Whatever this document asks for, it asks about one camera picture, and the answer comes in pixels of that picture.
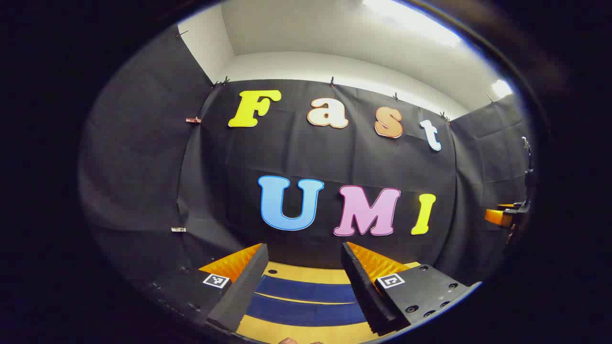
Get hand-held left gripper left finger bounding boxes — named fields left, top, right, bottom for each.
left=148, top=243, right=270, bottom=333

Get long ceiling light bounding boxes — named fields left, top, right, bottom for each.
left=362, top=0, right=462, bottom=48

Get blue jeans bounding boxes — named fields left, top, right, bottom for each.
left=245, top=275, right=368, bottom=328

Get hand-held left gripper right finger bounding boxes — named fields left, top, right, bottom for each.
left=340, top=241, right=481, bottom=336

